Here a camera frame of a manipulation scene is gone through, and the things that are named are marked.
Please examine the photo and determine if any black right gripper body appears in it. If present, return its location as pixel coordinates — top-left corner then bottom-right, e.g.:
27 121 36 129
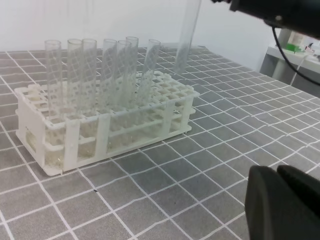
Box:
225 0 320 39

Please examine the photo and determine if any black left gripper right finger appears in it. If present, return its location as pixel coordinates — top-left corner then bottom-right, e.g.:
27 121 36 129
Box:
276 165 320 225

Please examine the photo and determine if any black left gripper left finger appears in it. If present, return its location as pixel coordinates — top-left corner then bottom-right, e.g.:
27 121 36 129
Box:
244 165 320 240

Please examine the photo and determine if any clear glass test tube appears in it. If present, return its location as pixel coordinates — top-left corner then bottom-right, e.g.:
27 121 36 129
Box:
174 0 202 75

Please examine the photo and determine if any grey checkered tablecloth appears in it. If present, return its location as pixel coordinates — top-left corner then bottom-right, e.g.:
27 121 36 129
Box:
0 48 320 240

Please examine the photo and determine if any white plastic test tube rack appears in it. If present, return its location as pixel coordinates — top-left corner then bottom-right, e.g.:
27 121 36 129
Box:
15 71 199 176

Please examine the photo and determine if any clear test tube leftmost leaning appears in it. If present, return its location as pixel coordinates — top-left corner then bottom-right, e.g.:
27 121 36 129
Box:
44 40 63 120

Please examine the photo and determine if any white shelf with clutter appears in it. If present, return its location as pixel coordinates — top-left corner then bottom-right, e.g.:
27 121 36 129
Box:
259 43 320 97

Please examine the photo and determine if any black right camera cable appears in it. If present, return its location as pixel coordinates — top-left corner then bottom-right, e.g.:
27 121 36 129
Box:
271 26 320 86

